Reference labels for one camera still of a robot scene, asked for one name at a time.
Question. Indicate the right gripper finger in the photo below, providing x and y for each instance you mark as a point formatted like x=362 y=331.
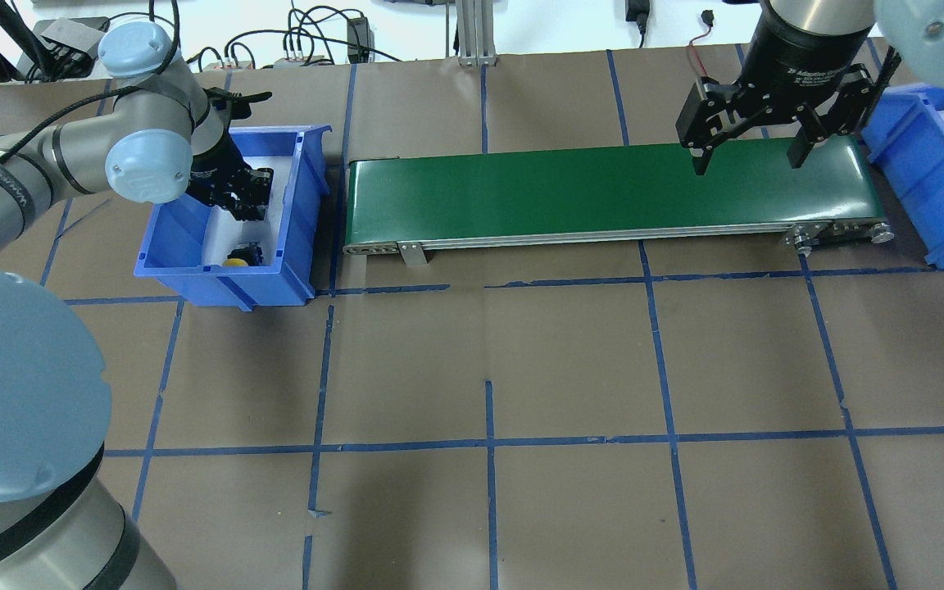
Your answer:
x=700 y=160
x=813 y=130

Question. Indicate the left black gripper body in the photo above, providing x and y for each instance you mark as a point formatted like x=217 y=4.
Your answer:
x=215 y=166

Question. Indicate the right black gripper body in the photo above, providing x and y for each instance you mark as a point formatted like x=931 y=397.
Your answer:
x=800 y=57

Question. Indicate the yellow push button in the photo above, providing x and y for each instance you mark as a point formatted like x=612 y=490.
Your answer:
x=245 y=255

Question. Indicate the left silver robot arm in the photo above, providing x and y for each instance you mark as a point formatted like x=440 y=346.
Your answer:
x=158 y=136

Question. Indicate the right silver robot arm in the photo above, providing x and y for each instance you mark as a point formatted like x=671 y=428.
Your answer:
x=912 y=32

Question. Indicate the left blue plastic bin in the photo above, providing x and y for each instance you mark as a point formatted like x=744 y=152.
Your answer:
x=185 y=242

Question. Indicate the blue plastic bin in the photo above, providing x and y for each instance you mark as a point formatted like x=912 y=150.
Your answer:
x=185 y=242
x=905 y=136

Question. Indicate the green conveyor belt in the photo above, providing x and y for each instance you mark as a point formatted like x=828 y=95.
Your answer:
x=408 y=206

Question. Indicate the right blue plastic bin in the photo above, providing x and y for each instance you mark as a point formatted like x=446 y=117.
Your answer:
x=905 y=136

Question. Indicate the aluminium frame post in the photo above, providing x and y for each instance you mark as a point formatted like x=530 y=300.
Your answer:
x=475 y=33

